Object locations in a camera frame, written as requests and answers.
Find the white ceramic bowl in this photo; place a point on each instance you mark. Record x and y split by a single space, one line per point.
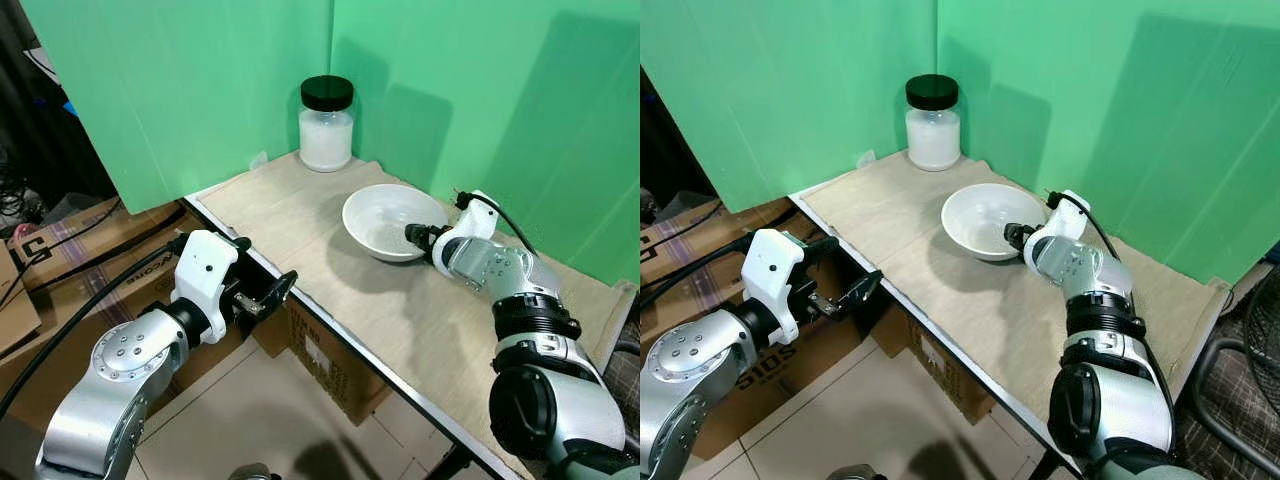
385 225
980 225

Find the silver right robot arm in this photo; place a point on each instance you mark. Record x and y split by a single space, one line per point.
570 400
1130 400

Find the cardboard box with white label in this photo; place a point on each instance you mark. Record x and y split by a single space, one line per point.
940 370
330 365

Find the large printed cardboard box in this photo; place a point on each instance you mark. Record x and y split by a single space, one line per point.
800 380
70 290

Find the glass jar with black lid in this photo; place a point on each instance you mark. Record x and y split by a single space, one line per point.
326 140
932 140

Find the green backdrop board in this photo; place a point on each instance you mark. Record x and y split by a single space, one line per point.
1120 100
180 80
780 80
520 100

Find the grey robot leg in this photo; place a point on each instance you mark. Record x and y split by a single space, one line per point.
858 474
255 473

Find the plaid fabric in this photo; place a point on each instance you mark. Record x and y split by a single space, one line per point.
622 390
1240 420

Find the black table leg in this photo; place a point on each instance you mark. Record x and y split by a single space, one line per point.
452 466
1045 468

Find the plain flat cardboard box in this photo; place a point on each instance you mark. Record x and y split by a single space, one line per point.
15 310

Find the grey-green robot torso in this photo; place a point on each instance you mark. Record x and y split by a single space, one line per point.
1140 468
600 468

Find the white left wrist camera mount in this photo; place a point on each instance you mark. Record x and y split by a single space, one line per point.
775 265
205 265

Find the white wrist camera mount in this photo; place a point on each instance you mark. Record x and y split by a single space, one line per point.
1075 265
485 265
775 265
205 265

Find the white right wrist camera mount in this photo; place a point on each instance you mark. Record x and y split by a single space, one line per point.
485 265
1075 265

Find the grey metal tube frame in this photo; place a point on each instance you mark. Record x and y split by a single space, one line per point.
1200 400

